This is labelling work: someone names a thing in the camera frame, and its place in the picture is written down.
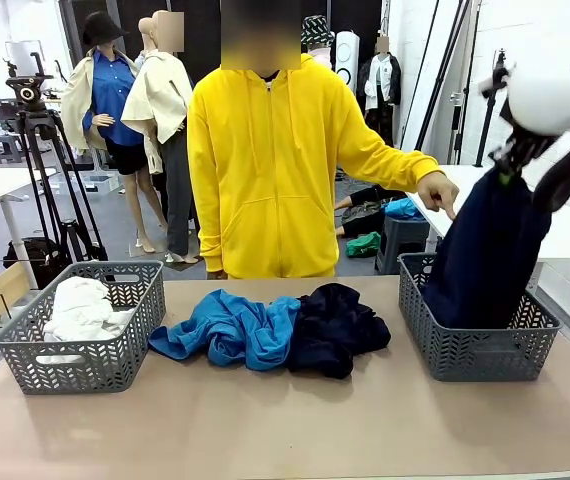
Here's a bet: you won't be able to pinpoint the dark monitor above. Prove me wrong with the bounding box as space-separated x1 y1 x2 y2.
0 98 20 134

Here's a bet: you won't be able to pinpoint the grey woven plastic basket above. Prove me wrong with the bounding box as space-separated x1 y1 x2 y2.
397 251 564 384
0 259 167 396

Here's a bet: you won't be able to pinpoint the person in yellow hoodie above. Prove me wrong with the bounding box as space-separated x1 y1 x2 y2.
186 0 461 280

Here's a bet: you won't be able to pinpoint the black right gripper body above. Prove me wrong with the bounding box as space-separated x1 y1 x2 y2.
498 97 561 169

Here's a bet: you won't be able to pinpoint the person's left forearm yellow sleeve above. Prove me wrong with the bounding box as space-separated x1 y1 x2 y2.
359 139 441 197

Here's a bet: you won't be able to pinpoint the small grey stool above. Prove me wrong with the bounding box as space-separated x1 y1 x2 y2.
0 134 29 165

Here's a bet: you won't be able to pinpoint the person crouching in dark clothes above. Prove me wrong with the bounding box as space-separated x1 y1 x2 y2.
334 184 409 237

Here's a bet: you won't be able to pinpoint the blue cloth bundle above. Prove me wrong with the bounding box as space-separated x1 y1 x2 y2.
384 198 426 222

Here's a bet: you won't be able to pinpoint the mannequin with cream jacket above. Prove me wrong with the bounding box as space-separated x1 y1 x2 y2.
121 9 201 265

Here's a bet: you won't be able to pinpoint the mannequin with patterned bucket hat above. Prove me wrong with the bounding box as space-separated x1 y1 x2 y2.
300 14 336 69

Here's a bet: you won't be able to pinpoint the dark navy trousers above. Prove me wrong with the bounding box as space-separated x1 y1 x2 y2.
422 164 554 330

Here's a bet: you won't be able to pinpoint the short black light stand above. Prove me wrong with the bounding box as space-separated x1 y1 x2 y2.
473 48 509 169

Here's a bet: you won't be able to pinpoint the mannequin with blue shirt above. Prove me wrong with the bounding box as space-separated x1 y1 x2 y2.
60 10 169 254

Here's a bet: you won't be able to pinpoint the dark navy garment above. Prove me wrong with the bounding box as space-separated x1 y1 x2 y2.
287 282 392 380

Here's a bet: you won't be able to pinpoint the green cloth bundle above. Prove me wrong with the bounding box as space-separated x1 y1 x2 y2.
346 230 382 259

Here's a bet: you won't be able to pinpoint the dark grey stool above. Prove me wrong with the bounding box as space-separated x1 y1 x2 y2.
374 214 434 275

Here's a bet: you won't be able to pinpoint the blue shirt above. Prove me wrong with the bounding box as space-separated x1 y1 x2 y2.
148 288 302 372

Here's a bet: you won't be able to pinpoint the black bag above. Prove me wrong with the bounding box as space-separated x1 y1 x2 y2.
3 237 74 290

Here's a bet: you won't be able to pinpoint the white tower fan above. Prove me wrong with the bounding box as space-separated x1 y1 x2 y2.
334 30 361 94

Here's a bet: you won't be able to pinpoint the black camera tripod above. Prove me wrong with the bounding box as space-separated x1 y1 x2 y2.
3 52 109 264

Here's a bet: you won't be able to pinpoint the tall black tripod stand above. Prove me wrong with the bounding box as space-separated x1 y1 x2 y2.
397 0 481 166

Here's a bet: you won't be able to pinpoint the figure in black white jacket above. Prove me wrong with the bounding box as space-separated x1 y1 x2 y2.
357 35 402 149

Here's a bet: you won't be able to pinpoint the person's left hand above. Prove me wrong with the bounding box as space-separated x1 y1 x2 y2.
417 172 460 221

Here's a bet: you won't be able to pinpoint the white shirt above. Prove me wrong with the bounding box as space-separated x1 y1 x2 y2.
37 276 136 365

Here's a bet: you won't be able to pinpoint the black bucket hat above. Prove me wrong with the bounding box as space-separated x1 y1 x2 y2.
82 10 130 47

